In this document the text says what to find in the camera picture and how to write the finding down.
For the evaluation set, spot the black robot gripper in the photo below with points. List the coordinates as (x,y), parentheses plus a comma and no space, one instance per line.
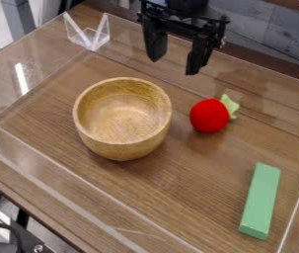
(182,17)

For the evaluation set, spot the round wooden bowl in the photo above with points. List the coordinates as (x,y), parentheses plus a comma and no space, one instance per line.
(122,116)

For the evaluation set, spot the green rectangular block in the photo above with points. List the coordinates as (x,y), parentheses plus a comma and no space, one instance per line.
(261,201)

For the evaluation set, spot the clear acrylic tray enclosure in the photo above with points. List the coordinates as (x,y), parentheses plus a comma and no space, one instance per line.
(135,159)

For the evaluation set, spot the black metal clamp base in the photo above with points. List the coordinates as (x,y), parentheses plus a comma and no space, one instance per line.
(32,244)

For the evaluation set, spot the clear acrylic corner bracket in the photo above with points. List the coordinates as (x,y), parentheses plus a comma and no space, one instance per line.
(88,38)

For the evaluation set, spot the red plush strawberry fruit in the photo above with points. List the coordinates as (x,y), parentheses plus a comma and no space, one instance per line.
(211,113)

